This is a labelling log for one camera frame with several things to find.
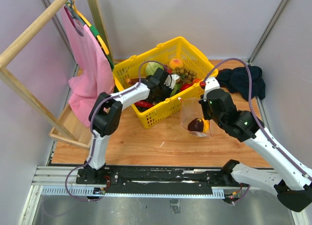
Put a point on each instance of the yellow plastic basket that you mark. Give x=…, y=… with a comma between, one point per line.
x=171, y=70

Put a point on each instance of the peach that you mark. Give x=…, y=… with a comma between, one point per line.
x=175, y=64

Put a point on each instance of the grey clothes hanger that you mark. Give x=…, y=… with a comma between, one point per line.
x=74, y=14

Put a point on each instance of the red tomato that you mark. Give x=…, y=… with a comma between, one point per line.
x=185, y=86

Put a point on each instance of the yellow clothes hanger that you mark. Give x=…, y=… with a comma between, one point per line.
x=96, y=34

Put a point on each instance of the red chili pepper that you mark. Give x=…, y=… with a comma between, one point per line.
x=143, y=104

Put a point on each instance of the yellow bell pepper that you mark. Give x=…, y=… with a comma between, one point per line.
x=206, y=125

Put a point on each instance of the green cabbage back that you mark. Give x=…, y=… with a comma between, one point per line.
x=152, y=67

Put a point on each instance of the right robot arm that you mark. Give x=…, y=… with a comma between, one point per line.
x=292, y=182

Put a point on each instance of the orange fruit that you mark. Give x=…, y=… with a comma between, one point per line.
x=197, y=80

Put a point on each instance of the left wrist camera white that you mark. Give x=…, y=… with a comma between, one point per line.
x=172, y=80

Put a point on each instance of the wooden clothes rack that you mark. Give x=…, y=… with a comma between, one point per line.
x=44, y=66

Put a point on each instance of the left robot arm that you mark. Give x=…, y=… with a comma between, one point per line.
x=105, y=115

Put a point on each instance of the dark navy cloth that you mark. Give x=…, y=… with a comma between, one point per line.
x=237, y=81

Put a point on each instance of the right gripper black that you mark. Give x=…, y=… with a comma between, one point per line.
x=204, y=104

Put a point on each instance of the green cabbage front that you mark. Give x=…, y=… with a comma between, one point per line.
x=176, y=89

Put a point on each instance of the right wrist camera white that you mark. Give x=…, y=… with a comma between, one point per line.
x=210, y=84

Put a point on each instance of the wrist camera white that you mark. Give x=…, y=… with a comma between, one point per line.
x=172, y=80
x=210, y=84

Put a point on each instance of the pink shirt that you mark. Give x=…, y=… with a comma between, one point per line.
x=96, y=77

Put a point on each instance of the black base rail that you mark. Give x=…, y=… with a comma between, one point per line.
x=156, y=179

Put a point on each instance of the green cabbage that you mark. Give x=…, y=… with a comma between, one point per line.
x=176, y=89
x=152, y=67

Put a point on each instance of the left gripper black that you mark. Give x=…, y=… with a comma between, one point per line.
x=169, y=90

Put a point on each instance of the clear zip top bag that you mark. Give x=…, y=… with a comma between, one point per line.
x=191, y=109

